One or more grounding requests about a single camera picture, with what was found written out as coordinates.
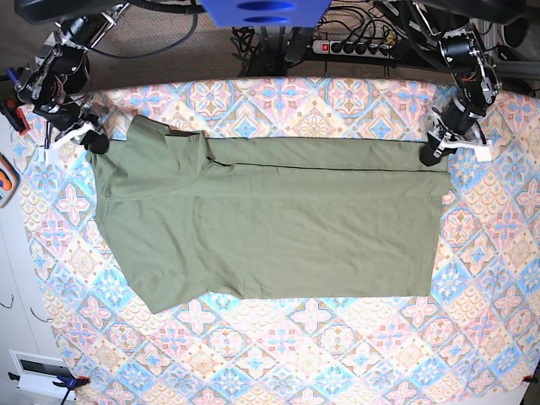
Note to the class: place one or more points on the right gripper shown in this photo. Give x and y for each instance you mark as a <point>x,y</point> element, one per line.
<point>73,124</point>

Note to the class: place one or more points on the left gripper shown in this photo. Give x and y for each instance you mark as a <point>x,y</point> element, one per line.
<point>448,132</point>

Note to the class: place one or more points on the green t-shirt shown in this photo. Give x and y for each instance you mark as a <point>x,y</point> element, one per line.
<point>267,218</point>

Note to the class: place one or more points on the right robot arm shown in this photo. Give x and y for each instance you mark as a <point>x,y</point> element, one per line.
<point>57,82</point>

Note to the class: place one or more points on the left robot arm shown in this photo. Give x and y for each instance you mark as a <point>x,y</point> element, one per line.
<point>464,55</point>

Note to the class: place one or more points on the red black clamp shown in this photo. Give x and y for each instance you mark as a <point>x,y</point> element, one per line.
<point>10,103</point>

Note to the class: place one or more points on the white power strip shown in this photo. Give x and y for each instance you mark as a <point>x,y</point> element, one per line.
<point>351,49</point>

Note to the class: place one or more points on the patterned tablecloth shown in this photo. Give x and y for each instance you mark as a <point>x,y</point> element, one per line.
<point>475,335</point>

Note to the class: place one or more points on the blue clamp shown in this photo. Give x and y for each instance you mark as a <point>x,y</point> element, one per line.
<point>70,383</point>

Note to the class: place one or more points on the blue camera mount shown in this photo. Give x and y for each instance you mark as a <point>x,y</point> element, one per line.
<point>239,13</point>

